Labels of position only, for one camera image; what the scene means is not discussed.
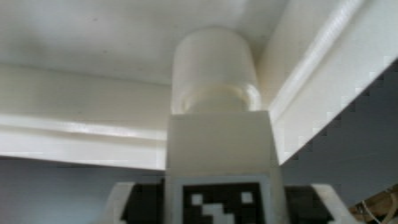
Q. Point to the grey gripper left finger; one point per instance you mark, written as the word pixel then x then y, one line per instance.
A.
pixel 133 204

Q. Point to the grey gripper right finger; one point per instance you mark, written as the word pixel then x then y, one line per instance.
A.
pixel 315 205

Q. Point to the white leg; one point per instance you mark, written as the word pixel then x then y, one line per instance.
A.
pixel 222 173

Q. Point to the white square tabletop part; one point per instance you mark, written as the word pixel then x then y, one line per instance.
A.
pixel 85 70

